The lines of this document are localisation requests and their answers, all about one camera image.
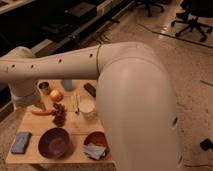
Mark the light blue cup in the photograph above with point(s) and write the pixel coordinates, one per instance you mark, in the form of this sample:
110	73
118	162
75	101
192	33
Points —
67	85

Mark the purple bowl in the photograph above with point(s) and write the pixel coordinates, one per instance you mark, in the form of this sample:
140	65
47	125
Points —
54	143

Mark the blue sponge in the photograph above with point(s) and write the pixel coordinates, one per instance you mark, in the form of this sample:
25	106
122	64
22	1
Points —
21	142

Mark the metal tin can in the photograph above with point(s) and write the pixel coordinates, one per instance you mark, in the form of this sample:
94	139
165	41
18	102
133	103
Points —
45	88

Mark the black box on floor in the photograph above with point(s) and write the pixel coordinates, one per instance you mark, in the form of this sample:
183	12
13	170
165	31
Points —
206	144

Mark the black device on shelf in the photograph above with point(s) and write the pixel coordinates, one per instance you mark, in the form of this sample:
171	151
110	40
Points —
81	13

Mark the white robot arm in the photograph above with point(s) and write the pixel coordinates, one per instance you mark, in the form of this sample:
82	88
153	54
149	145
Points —
134	96

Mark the bunch of dark grapes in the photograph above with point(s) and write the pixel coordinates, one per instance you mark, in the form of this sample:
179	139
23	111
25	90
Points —
59	114

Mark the grey folded cloth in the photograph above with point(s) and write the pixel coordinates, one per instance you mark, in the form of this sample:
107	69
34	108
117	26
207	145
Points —
94	151

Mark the orange apple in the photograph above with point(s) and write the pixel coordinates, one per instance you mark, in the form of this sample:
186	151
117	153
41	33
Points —
56	95

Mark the black rectangular block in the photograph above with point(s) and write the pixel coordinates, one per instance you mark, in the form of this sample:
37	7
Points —
90	89

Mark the brown bowl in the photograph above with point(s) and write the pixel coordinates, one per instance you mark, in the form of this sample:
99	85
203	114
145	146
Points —
97	138

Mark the black office chair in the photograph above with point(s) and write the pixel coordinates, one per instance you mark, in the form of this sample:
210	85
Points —
192	11
148	4

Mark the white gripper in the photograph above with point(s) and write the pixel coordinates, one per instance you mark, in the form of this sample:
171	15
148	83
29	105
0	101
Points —
25	101

